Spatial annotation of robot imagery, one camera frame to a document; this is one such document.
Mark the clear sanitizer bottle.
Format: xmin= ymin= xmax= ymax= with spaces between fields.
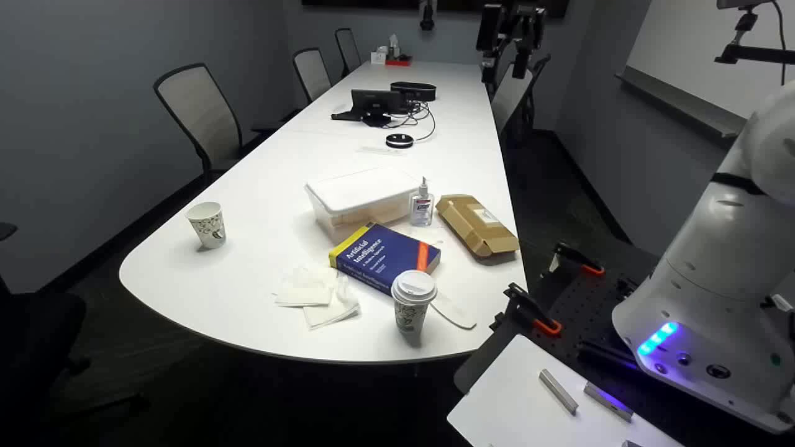
xmin=410 ymin=173 xmax=437 ymax=229

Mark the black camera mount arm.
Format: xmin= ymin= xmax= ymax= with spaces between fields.
xmin=713 ymin=0 xmax=795 ymax=67

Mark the red tray with bottles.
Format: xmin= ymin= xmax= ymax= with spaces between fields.
xmin=368 ymin=31 xmax=415 ymax=69

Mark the paper coffee cup white lid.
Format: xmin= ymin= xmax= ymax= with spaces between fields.
xmin=387 ymin=267 xmax=440 ymax=347

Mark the patterned open paper cup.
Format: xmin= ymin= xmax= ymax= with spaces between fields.
xmin=185 ymin=199 xmax=229 ymax=254

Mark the black clamp with orange tips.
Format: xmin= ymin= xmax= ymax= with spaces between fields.
xmin=544 ymin=241 xmax=609 ymax=280
xmin=488 ymin=280 xmax=565 ymax=339

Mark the black table cable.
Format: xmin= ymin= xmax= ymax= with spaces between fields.
xmin=384 ymin=100 xmax=440 ymax=144

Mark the black tripod camera rig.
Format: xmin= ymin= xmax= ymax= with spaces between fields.
xmin=475 ymin=0 xmax=548 ymax=95

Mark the black electronics box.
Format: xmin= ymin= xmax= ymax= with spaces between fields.
xmin=387 ymin=79 xmax=440 ymax=104

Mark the white flat stirrer stick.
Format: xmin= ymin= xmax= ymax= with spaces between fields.
xmin=430 ymin=301 xmax=480 ymax=332

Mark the gray marker pen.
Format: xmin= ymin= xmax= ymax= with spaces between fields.
xmin=536 ymin=367 xmax=582 ymax=416
xmin=582 ymin=379 xmax=636 ymax=424

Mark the white paper napkin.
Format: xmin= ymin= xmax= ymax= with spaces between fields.
xmin=300 ymin=280 xmax=363 ymax=331
xmin=273 ymin=264 xmax=338 ymax=311

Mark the blue book with yellow edge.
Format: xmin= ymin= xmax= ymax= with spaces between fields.
xmin=328 ymin=221 xmax=441 ymax=295

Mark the dark office chair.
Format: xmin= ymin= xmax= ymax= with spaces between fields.
xmin=0 ymin=221 xmax=90 ymax=447

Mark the black conference phone stand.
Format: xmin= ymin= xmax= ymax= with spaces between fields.
xmin=329 ymin=87 xmax=410 ymax=128

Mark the wall whiteboard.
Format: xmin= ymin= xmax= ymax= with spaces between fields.
xmin=616 ymin=0 xmax=795 ymax=140

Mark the white plastic container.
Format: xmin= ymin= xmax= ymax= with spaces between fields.
xmin=302 ymin=169 xmax=421 ymax=244

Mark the brown cardboard box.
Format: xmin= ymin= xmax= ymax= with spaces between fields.
xmin=435 ymin=194 xmax=522 ymax=264

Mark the mesh back office chair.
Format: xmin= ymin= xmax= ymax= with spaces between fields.
xmin=332 ymin=25 xmax=364 ymax=77
xmin=488 ymin=53 xmax=554 ymax=140
xmin=291 ymin=45 xmax=334 ymax=107
xmin=151 ymin=63 xmax=249 ymax=180

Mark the white board sheet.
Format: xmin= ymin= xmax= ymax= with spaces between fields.
xmin=445 ymin=332 xmax=686 ymax=447

